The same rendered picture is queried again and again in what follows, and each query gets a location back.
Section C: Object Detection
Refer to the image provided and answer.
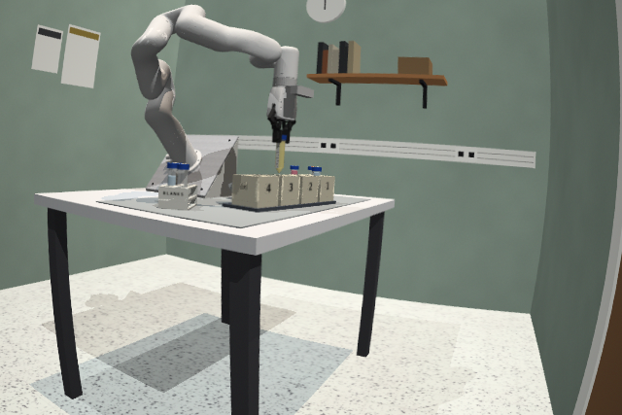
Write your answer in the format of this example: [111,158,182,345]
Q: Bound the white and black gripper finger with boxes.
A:
[267,104,282,143]
[282,120,296,144]

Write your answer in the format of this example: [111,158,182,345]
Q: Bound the beige square adapter with holes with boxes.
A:
[318,175,335,202]
[257,174,300,206]
[278,174,319,204]

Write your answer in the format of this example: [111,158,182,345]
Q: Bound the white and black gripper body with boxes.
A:
[266,86,297,121]

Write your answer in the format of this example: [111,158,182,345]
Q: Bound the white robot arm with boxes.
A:
[131,5,314,173]

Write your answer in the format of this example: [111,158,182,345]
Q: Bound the grey flat mat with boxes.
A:
[96,195,371,228]

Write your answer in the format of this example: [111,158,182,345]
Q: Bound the white tube rack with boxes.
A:
[158,184,197,211]

